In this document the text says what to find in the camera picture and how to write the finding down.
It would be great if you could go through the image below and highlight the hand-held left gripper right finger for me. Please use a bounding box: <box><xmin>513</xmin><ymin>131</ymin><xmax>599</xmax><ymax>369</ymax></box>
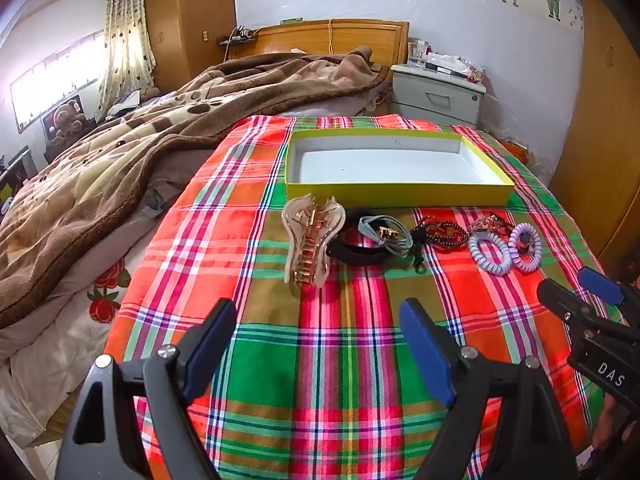
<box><xmin>399</xmin><ymin>298</ymin><xmax>583</xmax><ymax>480</ymax></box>

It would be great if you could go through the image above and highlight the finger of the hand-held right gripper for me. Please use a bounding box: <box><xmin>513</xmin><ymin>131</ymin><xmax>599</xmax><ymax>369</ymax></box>
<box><xmin>537</xmin><ymin>278</ymin><xmax>608</xmax><ymax>333</ymax></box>
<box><xmin>578</xmin><ymin>266</ymin><xmax>640</xmax><ymax>331</ymax></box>

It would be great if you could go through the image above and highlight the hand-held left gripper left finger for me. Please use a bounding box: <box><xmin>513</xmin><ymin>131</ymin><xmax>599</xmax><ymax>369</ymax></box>
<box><xmin>54</xmin><ymin>298</ymin><xmax>238</xmax><ymax>480</ymax></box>

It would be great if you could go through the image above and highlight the purple spiral hair tie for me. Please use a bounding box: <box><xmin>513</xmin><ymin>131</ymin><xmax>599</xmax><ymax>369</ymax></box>
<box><xmin>507</xmin><ymin>222</ymin><xmax>544</xmax><ymax>274</ymax></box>

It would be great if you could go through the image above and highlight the light blue spiral hair tie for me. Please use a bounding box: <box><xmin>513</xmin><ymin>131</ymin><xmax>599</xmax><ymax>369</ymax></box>
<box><xmin>468</xmin><ymin>232</ymin><xmax>519</xmax><ymax>276</ymax></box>

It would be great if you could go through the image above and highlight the black elastic tie with bead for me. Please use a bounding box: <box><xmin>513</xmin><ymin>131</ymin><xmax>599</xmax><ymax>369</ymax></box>
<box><xmin>409</xmin><ymin>215</ymin><xmax>437</xmax><ymax>274</ymax></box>

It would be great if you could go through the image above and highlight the grey-blue hair tie with charm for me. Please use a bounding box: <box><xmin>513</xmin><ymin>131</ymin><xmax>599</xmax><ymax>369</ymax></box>
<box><xmin>357</xmin><ymin>214</ymin><xmax>416</xmax><ymax>256</ymax></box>

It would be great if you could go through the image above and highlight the black hair band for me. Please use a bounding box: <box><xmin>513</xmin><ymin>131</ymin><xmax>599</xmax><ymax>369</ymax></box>
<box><xmin>326</xmin><ymin>207</ymin><xmax>396</xmax><ymax>267</ymax></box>

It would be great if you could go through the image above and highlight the clear hair claw clip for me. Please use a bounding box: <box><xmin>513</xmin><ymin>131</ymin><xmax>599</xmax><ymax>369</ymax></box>
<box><xmin>281</xmin><ymin>195</ymin><xmax>347</xmax><ymax>291</ymax></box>

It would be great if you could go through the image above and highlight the yellow-green cardboard box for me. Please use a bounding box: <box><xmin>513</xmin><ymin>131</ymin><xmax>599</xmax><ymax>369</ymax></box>
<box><xmin>285</xmin><ymin>128</ymin><xmax>516</xmax><ymax>209</ymax></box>

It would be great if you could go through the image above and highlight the plaid cloth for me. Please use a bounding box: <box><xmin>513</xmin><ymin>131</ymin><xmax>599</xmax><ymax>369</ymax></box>
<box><xmin>102</xmin><ymin>115</ymin><xmax>608</xmax><ymax>480</ymax></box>

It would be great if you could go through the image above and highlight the floral bed sheet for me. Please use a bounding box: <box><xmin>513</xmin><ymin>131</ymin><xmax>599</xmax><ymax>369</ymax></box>
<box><xmin>0</xmin><ymin>245</ymin><xmax>156</xmax><ymax>451</ymax></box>

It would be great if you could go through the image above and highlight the wooden cabinet door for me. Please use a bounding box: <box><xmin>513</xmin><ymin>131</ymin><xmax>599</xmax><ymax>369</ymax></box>
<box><xmin>547</xmin><ymin>0</ymin><xmax>640</xmax><ymax>276</ymax></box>

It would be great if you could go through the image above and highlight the brown patterned blanket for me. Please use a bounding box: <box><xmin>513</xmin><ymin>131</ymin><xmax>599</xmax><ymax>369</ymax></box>
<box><xmin>0</xmin><ymin>46</ymin><xmax>391</xmax><ymax>331</ymax></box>

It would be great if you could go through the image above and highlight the grey nightstand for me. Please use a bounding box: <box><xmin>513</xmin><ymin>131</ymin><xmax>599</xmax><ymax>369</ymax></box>
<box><xmin>390</xmin><ymin>62</ymin><xmax>487</xmax><ymax>128</ymax></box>

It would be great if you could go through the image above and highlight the brown teddy bear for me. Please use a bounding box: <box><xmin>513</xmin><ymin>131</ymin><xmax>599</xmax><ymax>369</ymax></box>
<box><xmin>47</xmin><ymin>100</ymin><xmax>88</xmax><ymax>142</ymax></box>

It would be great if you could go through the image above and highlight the glass cup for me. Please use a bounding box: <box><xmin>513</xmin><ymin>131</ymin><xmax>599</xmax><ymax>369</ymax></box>
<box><xmin>407</xmin><ymin>40</ymin><xmax>432</xmax><ymax>67</ymax></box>

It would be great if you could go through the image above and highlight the window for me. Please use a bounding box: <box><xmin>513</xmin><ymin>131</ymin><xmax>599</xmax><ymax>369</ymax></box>
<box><xmin>10</xmin><ymin>30</ymin><xmax>108</xmax><ymax>133</ymax></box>

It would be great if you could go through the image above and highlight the dotted curtain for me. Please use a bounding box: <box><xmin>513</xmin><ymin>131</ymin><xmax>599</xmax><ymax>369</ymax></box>
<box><xmin>97</xmin><ymin>0</ymin><xmax>157</xmax><ymax>111</ymax></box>

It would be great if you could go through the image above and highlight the wooden bed headboard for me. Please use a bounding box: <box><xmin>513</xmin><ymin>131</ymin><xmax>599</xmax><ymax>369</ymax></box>
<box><xmin>227</xmin><ymin>19</ymin><xmax>411</xmax><ymax>66</ymax></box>

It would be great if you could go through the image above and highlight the tall wooden wardrobe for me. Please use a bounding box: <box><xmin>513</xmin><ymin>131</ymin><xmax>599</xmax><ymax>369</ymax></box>
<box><xmin>142</xmin><ymin>0</ymin><xmax>237</xmax><ymax>93</ymax></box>

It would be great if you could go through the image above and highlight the pink crystal bracelet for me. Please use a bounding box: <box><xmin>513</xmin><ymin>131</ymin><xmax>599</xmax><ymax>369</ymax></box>
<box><xmin>467</xmin><ymin>213</ymin><xmax>516</xmax><ymax>238</ymax></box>

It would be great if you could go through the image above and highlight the dark red beaded bracelet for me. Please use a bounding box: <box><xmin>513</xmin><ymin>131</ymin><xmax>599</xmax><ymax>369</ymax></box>
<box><xmin>422</xmin><ymin>214</ymin><xmax>471</xmax><ymax>254</ymax></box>

